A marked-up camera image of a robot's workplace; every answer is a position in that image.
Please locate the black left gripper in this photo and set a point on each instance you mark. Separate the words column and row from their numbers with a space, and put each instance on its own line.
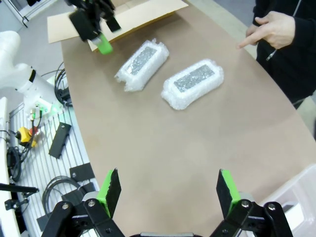
column 93, row 6

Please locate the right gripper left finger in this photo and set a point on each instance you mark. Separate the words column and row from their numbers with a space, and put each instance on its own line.
column 108, row 195

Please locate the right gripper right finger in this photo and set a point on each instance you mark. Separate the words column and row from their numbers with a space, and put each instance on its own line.
column 229, row 195

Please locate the bubble clock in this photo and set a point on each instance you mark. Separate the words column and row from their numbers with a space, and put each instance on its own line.
column 192, row 84
column 142, row 65

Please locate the person's left forearm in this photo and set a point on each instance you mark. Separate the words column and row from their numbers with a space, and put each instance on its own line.
column 306, row 27

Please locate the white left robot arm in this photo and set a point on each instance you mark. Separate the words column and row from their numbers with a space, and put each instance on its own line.
column 27, row 81

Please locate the person's left hand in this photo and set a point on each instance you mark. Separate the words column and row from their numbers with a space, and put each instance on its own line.
column 279, row 27

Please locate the small black plate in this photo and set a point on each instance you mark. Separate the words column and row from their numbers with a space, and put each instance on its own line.
column 74, row 196

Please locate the square black plate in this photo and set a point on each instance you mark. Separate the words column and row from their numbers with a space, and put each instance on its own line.
column 82, row 171

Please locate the clear plastic container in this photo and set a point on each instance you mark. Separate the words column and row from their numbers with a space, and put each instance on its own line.
column 276, row 195

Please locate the brown cardboard box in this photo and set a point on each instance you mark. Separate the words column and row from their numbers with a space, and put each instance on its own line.
column 148, row 7

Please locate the long black plate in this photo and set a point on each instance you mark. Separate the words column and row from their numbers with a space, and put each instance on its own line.
column 59, row 140

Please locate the black rod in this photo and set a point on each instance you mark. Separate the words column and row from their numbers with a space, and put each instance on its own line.
column 19, row 188

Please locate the black clamp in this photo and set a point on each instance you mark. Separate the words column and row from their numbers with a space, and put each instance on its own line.
column 10, row 205

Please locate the yellow emergency stop button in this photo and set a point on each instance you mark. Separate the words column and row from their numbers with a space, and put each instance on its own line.
column 26, row 135

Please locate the person in black jacket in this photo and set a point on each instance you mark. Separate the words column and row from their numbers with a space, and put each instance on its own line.
column 296, row 74

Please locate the white slotted base plate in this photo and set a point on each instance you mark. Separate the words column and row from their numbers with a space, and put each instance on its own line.
column 39, row 163

